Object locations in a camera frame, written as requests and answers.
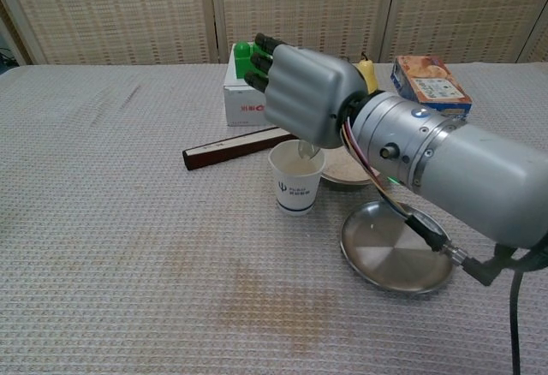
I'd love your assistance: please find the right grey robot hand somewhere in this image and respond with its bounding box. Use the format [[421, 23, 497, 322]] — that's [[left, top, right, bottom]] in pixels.
[[243, 32, 371, 151]]

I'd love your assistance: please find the metal spoon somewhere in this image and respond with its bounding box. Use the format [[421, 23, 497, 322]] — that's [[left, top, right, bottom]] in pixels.
[[295, 140, 320, 162]]

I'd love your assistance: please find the steel bowl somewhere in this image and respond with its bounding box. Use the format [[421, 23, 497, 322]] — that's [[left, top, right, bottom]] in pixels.
[[319, 146, 383, 192]]

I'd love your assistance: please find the white paper cup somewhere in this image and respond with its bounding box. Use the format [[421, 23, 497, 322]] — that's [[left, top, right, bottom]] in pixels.
[[268, 141, 326, 217]]

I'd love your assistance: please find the empty steel plate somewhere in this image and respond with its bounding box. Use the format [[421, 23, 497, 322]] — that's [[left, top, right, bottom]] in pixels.
[[340, 201, 455, 295]]

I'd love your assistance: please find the yellow pear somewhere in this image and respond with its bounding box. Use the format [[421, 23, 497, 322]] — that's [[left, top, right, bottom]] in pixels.
[[353, 51, 380, 94]]

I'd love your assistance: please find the white cardboard box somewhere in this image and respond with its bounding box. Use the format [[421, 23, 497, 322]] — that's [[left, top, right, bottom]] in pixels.
[[222, 42, 279, 128]]

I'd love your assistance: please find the green toy building brick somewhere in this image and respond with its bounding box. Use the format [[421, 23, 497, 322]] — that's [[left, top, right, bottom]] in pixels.
[[233, 39, 260, 80]]

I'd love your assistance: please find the woven folding screen panel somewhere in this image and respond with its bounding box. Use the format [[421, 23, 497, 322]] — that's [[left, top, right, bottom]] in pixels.
[[515, 19, 548, 64], [209, 0, 399, 66], [0, 0, 219, 67], [380, 0, 548, 64], [0, 0, 33, 68]]

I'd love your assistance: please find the dark red closed fan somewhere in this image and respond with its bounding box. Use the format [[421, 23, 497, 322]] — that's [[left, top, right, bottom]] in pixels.
[[182, 127, 301, 173]]

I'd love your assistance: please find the blue biscuit box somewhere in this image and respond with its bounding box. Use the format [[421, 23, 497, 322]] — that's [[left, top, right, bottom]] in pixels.
[[390, 55, 474, 122]]

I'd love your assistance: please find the grey woven tablecloth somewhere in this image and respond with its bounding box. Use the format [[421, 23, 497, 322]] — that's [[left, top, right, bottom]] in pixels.
[[0, 62, 548, 375]]

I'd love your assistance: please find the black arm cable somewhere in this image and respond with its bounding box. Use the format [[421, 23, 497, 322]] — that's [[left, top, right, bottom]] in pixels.
[[340, 117, 548, 375]]

